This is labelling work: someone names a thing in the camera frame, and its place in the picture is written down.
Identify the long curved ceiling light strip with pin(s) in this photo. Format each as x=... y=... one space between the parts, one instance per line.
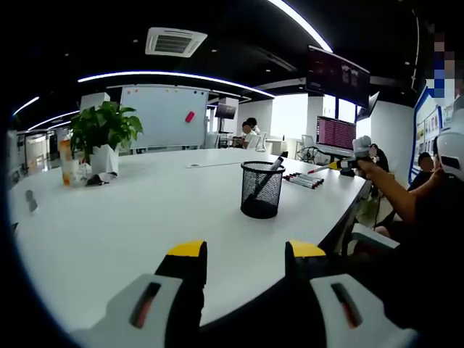
x=304 y=21

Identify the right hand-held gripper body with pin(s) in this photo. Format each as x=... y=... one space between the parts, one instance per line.
x=360 y=146

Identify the white ceiling air vent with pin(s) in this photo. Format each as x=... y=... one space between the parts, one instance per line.
x=175 y=42

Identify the black mesh pen holder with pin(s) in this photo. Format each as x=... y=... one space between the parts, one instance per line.
x=262 y=203

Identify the white office chair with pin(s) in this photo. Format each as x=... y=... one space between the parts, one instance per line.
x=307 y=142

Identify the small black and white object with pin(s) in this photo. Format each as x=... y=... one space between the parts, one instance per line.
x=99 y=180

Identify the person's right hand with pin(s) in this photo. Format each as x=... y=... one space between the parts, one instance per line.
x=369 y=169

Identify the small hanging black monitor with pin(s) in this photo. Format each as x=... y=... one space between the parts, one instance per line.
x=371 y=103

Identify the orange drink bottle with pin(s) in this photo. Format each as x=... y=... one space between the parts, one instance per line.
x=65 y=159

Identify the grey chair armrest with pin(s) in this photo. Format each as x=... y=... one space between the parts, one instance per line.
x=377 y=237

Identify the red whiteboard eraser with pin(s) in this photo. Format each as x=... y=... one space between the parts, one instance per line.
x=189 y=116

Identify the white rolling whiteboard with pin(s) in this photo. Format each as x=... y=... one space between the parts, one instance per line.
x=163 y=116

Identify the large hanging black monitor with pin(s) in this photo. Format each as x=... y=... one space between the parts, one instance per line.
x=337 y=76

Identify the blue and white wall poster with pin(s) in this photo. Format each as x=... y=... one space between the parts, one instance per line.
x=420 y=130

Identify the black monitor on stand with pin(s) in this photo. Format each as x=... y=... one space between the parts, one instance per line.
x=224 y=111

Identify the desk monitor with pink text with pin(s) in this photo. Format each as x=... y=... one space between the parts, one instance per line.
x=335 y=131

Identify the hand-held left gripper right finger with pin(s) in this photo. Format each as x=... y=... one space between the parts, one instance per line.
x=337 y=311

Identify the small dark table item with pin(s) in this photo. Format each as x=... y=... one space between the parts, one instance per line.
x=29 y=195
x=32 y=206

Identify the patterned white cup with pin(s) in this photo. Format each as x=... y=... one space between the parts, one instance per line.
x=79 y=174

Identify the person's black shirt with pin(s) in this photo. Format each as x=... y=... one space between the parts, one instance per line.
x=435 y=246

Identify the short ceiling light strip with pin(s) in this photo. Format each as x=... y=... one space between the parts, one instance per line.
x=52 y=120
x=25 y=106

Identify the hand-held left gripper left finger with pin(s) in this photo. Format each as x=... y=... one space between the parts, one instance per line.
x=148 y=311

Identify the green plant in white pot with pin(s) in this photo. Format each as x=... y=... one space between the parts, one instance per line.
x=105 y=127

